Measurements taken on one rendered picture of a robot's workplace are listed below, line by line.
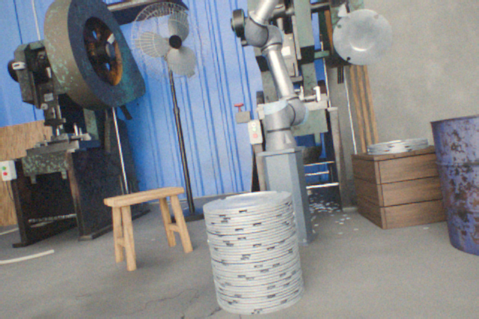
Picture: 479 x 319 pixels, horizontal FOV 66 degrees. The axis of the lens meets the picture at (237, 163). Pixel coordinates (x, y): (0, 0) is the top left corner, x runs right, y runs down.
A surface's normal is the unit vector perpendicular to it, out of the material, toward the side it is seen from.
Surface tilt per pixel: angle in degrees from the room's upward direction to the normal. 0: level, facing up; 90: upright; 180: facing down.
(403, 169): 90
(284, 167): 90
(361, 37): 125
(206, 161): 90
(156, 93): 90
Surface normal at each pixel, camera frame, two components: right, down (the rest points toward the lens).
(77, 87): -0.04, 0.74
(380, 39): -0.44, 0.67
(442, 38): -0.17, 0.07
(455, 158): -0.95, 0.19
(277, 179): -0.44, 0.11
